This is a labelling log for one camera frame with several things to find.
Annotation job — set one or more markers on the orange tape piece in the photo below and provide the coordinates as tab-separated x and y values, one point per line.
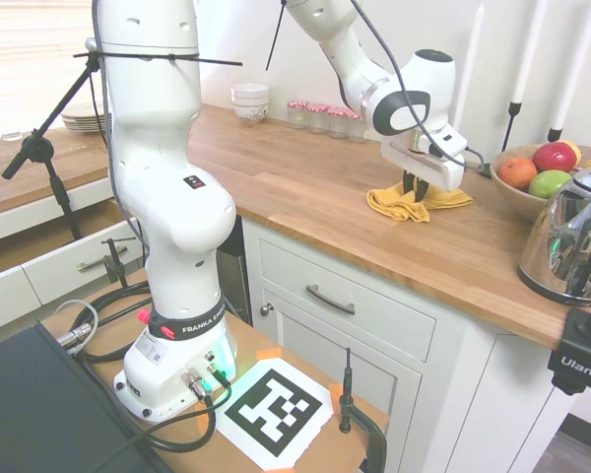
336	392
204	421
270	354

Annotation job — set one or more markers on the tall white candle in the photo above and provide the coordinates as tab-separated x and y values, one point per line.
531	49
474	49
572	64

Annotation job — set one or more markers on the round metal cabinet knob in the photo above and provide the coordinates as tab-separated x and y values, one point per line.
267	309

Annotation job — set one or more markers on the white bowl with black print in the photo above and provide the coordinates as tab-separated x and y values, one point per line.
250	115

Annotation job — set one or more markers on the wooden fruit bowl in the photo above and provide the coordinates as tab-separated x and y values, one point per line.
509	199

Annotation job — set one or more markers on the yellow lemon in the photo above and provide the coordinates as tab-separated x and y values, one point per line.
573	150

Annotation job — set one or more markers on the white plate stack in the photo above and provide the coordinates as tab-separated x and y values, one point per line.
85	120

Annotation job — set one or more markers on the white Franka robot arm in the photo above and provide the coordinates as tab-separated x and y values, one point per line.
152	148

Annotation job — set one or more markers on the small glass dish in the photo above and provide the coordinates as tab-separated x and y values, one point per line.
12	137

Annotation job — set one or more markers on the black controller box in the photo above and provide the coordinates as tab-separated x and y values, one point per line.
39	404

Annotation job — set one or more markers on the shiny steel kettle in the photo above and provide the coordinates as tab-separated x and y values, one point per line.
566	246

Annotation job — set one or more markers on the black boom tripod stand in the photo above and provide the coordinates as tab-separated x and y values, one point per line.
38	148

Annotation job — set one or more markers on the black zip tie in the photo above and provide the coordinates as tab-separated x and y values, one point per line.
128	55
275	37

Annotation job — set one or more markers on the green apple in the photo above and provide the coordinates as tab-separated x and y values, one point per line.
546	184

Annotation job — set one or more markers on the black screw clamp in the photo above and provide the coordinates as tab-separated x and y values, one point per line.
114	263
346	394

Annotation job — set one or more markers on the medium black candle holder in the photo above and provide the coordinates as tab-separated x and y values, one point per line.
554	134

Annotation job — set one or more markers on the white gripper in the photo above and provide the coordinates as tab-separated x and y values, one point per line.
423	165

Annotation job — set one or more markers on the white window blind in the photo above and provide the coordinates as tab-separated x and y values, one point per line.
24	49

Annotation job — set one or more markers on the orange red fruit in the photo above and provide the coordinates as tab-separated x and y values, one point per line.
517	173

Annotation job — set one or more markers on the black Ulanzi clamp stand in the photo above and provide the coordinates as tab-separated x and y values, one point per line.
576	364

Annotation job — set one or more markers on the black built-in appliance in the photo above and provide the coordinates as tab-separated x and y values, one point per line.
236	276

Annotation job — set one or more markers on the black white fiducial tag sheet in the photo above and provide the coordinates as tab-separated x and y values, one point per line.
276	409

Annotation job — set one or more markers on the red apple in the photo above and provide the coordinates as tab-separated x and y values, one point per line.
554	156

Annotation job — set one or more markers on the tall black candle holder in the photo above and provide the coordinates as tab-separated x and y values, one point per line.
515	109

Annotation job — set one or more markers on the yellow cloth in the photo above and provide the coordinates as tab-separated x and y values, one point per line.
399	207

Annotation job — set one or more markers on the white cabinet drawer front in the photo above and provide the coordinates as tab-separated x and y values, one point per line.
374	325

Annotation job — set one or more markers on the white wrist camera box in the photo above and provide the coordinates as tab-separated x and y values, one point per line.
445	140

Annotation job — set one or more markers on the glass jar red gingham lid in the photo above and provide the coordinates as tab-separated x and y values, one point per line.
317	119
357	129
338	124
298	115

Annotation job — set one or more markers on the white ceramic bowl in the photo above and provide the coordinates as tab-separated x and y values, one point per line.
250	89
250	101

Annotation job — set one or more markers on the white side drawer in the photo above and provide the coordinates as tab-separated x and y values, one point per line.
54	276

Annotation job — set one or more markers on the white cabinet under counter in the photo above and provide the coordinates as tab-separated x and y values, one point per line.
473	384

